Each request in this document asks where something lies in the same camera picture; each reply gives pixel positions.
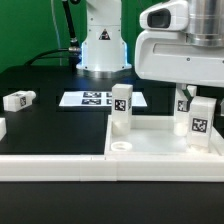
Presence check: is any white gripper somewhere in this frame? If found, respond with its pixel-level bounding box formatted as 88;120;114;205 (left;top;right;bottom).
135;30;224;102

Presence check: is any white square tabletop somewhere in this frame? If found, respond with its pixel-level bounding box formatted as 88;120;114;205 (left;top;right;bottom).
104;115;224;157

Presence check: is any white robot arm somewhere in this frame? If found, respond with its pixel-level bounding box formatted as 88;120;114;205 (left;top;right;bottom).
77;0;224;88

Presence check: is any white obstacle front bar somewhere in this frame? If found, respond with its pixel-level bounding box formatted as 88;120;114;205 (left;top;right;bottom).
0;155;224;182

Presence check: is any white obstacle bar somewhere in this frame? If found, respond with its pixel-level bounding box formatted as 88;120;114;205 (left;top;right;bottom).
0;155;224;182
0;118;7;141

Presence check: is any white fiducial marker sheet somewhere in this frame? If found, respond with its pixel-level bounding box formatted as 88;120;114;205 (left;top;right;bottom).
59;91;147;107

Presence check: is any white obstacle left bar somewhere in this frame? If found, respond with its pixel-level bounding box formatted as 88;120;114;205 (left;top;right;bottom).
0;118;7;141

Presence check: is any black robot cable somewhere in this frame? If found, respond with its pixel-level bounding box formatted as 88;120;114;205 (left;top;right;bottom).
23;0;82;67

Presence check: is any grey thin cable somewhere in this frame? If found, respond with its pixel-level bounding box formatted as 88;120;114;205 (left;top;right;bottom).
50;0;64;67

